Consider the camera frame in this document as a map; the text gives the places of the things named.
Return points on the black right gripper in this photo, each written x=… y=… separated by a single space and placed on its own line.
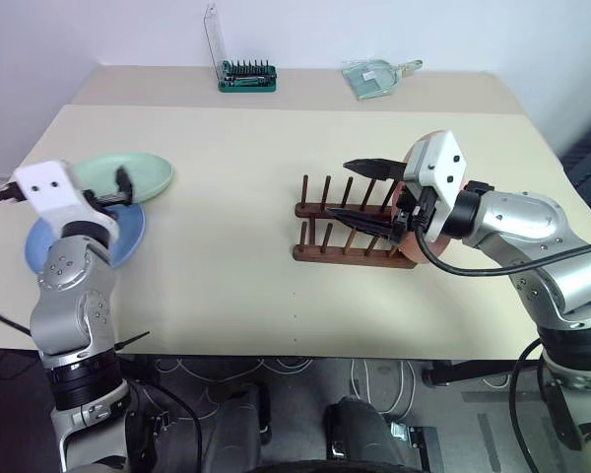
x=414 y=212

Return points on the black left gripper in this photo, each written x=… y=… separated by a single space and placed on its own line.
x=106 y=199

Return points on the green plate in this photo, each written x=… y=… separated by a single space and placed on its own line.
x=145 y=172

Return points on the pink plate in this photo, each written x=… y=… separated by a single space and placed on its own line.
x=409 y=250

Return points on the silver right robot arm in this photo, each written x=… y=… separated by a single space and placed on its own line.
x=527 y=231

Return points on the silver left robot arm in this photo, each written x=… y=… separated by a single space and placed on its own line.
x=71 y=300

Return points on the wooden dish rack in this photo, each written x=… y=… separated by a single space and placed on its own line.
x=349 y=256

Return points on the blue plate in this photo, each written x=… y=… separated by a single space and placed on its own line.
x=125 y=236

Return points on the clear plastic dustpan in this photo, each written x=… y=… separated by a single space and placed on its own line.
x=372 y=79

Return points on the black zip tie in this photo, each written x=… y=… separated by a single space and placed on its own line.
x=133 y=340

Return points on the green screwdriver bit set case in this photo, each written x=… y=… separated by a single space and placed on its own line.
x=248 y=81

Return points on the dark radiator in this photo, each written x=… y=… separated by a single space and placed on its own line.
x=588 y=153

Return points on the dark rounded robot leg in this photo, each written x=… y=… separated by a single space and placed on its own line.
x=236 y=428
x=359 y=433

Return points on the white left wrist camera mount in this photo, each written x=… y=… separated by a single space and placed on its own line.
x=49 y=189

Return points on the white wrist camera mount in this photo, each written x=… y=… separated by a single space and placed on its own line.
x=49 y=189
x=443 y=170

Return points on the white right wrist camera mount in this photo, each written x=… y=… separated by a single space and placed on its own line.
x=443 y=170

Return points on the black table frame bar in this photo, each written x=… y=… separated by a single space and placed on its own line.
x=473 y=374

